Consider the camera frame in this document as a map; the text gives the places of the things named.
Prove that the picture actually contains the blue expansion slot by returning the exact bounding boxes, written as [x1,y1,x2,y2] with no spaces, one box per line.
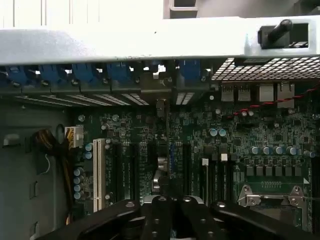
[169,143,175,176]

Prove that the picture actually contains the white expansion slot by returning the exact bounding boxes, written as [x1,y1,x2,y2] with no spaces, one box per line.
[92,138,105,213]

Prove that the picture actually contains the CPU socket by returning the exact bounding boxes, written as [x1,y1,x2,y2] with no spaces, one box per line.
[237,183,320,218]

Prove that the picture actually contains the green Dell motherboard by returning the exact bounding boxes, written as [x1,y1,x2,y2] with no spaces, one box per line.
[67,99,320,236]

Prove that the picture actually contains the blue slot retention clip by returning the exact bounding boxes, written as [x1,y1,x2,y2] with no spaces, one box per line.
[4,63,27,86]
[178,59,201,83]
[39,63,62,85]
[72,63,95,85]
[106,62,131,85]

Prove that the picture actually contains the black open PC case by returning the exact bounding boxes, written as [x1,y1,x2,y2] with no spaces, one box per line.
[0,14,320,240]

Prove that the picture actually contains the black case lock slider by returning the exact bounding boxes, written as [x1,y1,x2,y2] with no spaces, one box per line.
[257,19,310,50]

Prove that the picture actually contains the yellow black power wires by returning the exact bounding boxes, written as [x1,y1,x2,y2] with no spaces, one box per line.
[32,126,84,226]

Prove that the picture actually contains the red black twisted wire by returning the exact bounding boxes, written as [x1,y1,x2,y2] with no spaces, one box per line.
[226,88,320,117]

